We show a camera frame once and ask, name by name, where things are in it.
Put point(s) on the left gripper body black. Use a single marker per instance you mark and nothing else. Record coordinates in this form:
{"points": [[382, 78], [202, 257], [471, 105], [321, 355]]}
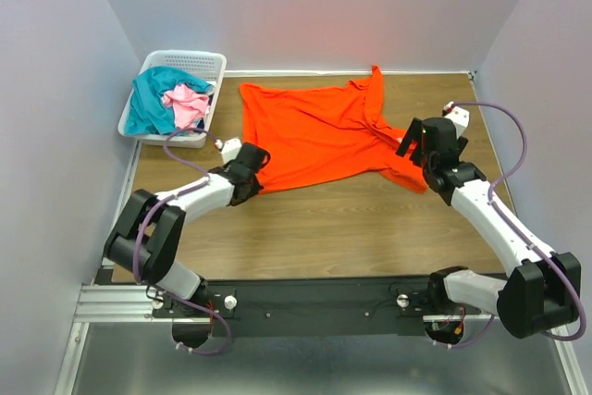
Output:
{"points": [[256, 189]]}

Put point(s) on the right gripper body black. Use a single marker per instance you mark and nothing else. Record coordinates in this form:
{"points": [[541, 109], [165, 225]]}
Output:
{"points": [[426, 164]]}

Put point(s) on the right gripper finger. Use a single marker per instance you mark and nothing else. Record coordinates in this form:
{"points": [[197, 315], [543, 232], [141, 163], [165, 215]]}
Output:
{"points": [[412, 136], [418, 156]]}

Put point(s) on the orange t shirt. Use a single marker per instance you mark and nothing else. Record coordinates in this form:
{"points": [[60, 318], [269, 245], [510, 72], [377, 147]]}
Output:
{"points": [[319, 135]]}

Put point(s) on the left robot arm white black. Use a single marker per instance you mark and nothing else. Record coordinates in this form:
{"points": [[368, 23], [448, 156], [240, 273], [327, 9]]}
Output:
{"points": [[145, 237]]}

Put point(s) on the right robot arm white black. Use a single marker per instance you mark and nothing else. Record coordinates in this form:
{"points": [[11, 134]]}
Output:
{"points": [[541, 290]]}

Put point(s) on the pink t shirt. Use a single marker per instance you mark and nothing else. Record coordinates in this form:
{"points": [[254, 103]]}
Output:
{"points": [[184, 102]]}

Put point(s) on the teal t shirt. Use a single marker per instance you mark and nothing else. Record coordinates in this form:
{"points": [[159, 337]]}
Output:
{"points": [[147, 114]]}

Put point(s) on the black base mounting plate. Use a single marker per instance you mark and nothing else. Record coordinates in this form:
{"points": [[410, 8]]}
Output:
{"points": [[315, 307]]}

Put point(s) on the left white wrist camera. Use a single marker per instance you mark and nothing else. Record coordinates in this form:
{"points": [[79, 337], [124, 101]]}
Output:
{"points": [[228, 149]]}

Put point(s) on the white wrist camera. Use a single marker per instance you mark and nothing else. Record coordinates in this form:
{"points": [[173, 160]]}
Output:
{"points": [[459, 117], [228, 149]]}

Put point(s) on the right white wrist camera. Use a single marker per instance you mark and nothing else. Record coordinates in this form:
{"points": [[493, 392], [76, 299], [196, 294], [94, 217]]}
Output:
{"points": [[459, 117]]}

